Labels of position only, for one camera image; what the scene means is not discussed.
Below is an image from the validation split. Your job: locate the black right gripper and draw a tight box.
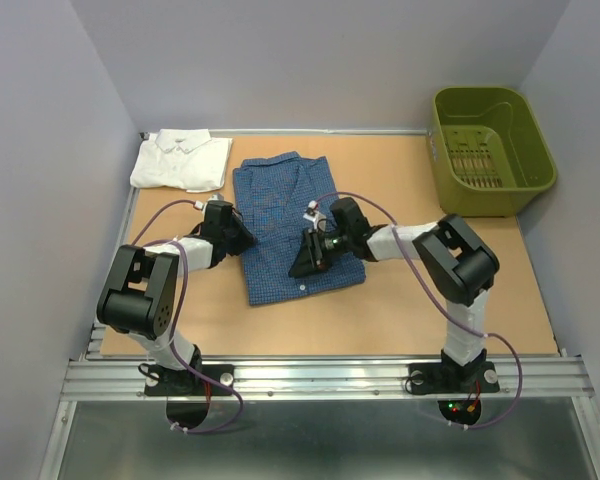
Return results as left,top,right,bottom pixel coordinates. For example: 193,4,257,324
288,228,352,279

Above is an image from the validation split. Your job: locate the blue checkered long sleeve shirt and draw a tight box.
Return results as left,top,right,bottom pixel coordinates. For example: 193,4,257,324
233,151,366,306

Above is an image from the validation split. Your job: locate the white shirt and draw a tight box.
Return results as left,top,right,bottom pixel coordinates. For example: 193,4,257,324
130,129,233,193

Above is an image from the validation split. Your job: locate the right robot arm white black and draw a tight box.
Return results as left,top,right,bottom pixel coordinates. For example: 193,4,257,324
289,197,500,395

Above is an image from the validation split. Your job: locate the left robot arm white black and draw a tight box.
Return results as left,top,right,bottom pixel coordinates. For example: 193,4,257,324
96,197,256,394

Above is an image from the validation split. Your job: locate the green plastic basket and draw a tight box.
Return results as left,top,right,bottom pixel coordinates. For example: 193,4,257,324
428,86,557,217

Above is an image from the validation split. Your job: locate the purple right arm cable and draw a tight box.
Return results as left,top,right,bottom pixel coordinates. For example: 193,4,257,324
309,192,525,432

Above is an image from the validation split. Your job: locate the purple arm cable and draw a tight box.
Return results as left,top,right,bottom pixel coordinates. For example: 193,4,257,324
309,192,525,432
129,198,245,435

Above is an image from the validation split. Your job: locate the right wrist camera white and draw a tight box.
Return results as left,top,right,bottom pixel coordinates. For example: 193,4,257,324
303,200,324,229

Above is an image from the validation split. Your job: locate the aluminium mounting rail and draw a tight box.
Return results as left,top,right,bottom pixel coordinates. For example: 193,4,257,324
60,357,594,402

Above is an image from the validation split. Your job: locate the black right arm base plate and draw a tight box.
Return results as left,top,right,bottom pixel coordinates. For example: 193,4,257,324
405,361,500,396

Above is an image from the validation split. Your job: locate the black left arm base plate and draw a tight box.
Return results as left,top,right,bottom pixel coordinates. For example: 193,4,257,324
138,363,230,397

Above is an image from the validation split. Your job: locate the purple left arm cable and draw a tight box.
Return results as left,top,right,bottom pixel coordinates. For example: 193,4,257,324
129,198,245,435

